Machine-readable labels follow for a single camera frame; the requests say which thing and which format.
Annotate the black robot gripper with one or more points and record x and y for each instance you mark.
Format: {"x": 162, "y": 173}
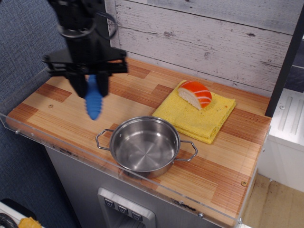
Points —
{"x": 86, "y": 55}

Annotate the blue handled metal spoon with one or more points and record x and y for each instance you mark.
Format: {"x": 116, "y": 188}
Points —
{"x": 93, "y": 98}

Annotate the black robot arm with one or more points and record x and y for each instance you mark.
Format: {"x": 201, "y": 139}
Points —
{"x": 84, "y": 26}

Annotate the stainless steel pot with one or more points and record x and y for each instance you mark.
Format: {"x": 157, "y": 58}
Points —
{"x": 145, "y": 145}

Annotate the clear acrylic table guard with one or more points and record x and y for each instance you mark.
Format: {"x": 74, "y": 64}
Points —
{"x": 211, "y": 178}

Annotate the salmon nigiri sushi toy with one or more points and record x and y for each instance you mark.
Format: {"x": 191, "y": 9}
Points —
{"x": 195, "y": 93}

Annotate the grey cabinet with buttons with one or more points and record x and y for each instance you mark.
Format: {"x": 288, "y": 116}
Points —
{"x": 102, "y": 198}

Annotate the yellow folded cloth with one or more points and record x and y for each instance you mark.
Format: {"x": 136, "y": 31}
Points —
{"x": 203, "y": 124}

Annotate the yellow object at corner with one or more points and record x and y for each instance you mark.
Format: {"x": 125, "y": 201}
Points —
{"x": 29, "y": 223}

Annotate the white ridged appliance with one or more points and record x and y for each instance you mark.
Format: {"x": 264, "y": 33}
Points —
{"x": 282, "y": 157}

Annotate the black right vertical post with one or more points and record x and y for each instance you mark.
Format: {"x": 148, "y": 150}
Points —
{"x": 286, "y": 66}

